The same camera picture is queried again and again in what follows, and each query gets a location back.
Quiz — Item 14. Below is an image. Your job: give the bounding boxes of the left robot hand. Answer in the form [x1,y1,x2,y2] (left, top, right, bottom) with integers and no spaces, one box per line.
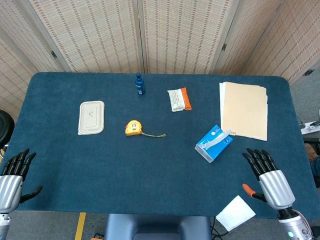
[0,148,43,214]

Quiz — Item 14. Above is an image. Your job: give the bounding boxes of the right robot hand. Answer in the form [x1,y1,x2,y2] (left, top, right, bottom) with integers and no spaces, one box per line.
[241,147,296,210]

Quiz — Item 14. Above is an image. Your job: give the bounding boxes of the blue tissue pack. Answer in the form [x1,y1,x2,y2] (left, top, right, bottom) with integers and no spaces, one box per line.
[194,124,234,164]

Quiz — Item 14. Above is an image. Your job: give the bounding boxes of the brown shoe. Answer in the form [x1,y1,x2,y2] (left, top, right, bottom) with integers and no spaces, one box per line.
[305,143,319,163]

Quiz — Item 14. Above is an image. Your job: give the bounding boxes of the black round stool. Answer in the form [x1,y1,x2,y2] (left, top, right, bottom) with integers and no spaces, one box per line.
[0,109,15,149]

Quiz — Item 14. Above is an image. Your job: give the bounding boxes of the white power strip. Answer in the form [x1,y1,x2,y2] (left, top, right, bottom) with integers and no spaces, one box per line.
[300,120,320,135]

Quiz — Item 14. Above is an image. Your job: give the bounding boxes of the beige paper folder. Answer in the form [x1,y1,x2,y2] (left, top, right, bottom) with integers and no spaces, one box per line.
[221,81,269,142]

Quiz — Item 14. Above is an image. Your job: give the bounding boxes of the white paper sheets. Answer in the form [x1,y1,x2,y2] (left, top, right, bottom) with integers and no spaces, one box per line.
[219,81,227,126]

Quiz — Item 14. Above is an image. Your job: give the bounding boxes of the woven folding screen panel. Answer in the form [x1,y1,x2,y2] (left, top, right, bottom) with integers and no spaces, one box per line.
[214,0,287,75]
[22,0,145,75]
[0,27,37,123]
[239,0,320,85]
[0,0,73,74]
[136,0,242,75]

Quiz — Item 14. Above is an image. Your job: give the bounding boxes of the white rectangular container lid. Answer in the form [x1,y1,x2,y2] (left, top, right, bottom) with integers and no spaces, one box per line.
[77,100,106,136]

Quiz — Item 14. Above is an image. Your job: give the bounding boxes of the dark grey robot torso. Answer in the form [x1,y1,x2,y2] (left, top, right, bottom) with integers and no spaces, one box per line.
[104,213,213,240]

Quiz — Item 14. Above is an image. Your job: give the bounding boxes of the blue table cloth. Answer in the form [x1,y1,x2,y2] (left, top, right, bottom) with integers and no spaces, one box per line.
[3,71,316,220]

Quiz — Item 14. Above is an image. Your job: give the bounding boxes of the white and orange packet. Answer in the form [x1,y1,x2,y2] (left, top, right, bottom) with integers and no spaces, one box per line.
[167,87,193,113]

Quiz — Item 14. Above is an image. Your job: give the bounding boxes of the yellow tape measure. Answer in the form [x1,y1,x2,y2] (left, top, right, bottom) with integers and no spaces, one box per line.
[124,119,167,138]

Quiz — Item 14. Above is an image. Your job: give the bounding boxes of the blue spray bottle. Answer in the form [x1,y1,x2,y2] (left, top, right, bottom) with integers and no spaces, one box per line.
[134,72,146,96]

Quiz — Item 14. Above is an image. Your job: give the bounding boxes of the black cable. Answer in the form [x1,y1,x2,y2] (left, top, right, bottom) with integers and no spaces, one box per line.
[209,216,230,240]

